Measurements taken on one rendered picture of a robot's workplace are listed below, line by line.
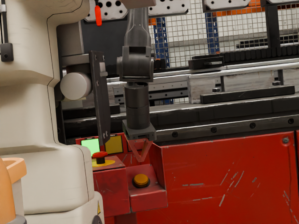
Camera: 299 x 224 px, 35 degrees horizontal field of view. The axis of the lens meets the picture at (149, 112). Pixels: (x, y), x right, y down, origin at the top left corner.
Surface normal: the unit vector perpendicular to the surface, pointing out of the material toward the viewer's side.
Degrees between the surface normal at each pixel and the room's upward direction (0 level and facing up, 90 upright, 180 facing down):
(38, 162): 82
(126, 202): 90
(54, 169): 82
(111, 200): 90
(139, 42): 76
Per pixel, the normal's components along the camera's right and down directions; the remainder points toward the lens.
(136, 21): 0.00, -0.15
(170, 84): 0.06, 0.08
